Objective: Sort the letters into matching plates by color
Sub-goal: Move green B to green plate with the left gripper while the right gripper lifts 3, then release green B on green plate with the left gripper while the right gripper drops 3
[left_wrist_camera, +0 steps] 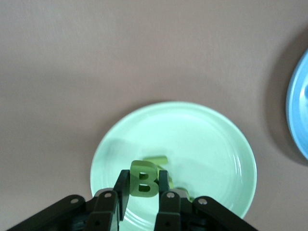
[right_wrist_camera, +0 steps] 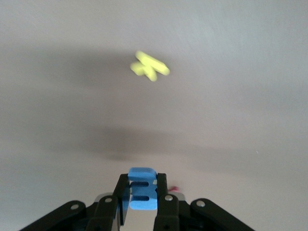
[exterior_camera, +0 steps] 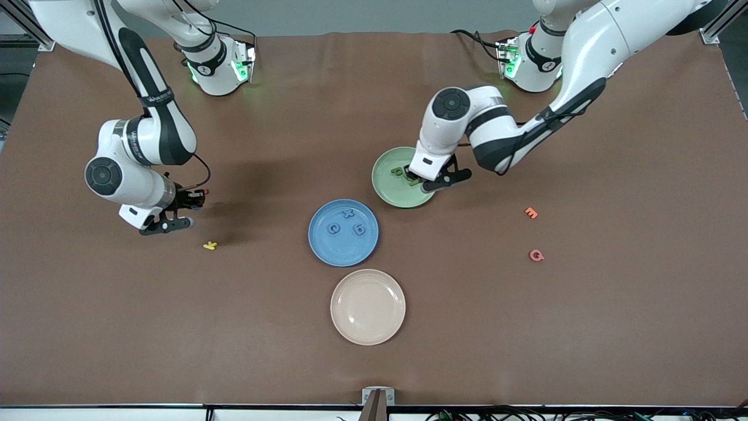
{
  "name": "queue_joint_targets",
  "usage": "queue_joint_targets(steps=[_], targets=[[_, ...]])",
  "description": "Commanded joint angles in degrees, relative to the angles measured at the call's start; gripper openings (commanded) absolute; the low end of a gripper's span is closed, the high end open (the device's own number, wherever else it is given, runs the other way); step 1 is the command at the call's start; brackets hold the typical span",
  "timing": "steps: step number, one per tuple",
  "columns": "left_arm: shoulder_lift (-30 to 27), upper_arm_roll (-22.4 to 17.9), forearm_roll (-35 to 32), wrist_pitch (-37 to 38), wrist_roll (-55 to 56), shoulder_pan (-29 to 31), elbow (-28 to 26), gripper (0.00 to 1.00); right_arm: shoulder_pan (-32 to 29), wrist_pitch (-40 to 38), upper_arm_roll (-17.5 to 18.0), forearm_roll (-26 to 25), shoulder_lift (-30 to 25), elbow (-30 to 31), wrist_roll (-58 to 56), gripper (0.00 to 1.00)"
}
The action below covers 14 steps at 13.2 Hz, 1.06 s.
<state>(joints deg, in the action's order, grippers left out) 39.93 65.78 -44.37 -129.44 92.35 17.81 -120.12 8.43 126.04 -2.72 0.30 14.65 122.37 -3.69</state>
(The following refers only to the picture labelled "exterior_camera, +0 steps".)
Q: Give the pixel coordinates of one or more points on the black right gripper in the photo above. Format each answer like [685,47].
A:
[186,199]

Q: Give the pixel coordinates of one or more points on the blue foam letter G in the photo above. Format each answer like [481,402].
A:
[355,229]

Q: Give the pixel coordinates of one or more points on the blue foam letter C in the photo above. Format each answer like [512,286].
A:
[329,229]

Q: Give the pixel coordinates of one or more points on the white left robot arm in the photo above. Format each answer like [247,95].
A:
[602,35]

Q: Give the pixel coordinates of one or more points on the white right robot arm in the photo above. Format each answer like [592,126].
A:
[70,23]

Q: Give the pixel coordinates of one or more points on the green plate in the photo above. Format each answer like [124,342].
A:
[388,193]

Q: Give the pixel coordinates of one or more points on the yellow foam letter K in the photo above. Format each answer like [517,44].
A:
[209,246]

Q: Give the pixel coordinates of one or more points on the blue plate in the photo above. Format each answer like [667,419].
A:
[343,254]

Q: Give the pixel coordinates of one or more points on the orange foam letter E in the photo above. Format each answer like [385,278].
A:
[529,213]

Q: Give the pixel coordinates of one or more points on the beige plate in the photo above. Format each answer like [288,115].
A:
[368,307]

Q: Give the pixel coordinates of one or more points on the pink foam letter Q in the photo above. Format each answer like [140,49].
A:
[531,255]

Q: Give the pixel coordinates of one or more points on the brown table cover sheet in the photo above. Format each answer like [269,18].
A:
[117,327]

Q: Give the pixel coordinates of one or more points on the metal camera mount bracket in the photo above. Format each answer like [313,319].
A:
[378,403]

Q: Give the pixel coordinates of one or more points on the aluminium frame profile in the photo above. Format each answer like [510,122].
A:
[35,38]
[710,36]

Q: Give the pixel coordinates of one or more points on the white table edge rail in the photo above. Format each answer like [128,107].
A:
[87,415]

